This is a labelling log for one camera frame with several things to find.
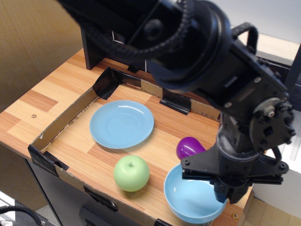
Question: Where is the cardboard fence with black tape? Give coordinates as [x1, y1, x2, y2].
[29, 81, 218, 226]

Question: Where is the white ribbed side unit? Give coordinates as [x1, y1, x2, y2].
[253, 144, 301, 218]

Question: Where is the light blue bowl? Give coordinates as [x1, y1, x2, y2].
[164, 164, 227, 224]

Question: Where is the light blue plate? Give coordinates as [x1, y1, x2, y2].
[89, 100, 154, 149]

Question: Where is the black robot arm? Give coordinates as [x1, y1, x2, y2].
[60, 0, 295, 204]

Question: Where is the green toy apple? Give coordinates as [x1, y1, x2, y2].
[113, 155, 150, 192]

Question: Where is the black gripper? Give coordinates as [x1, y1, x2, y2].
[181, 132, 289, 204]

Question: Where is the black braided cable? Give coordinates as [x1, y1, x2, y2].
[0, 205, 43, 226]

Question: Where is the purple toy eggplant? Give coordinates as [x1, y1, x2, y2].
[176, 137, 206, 160]

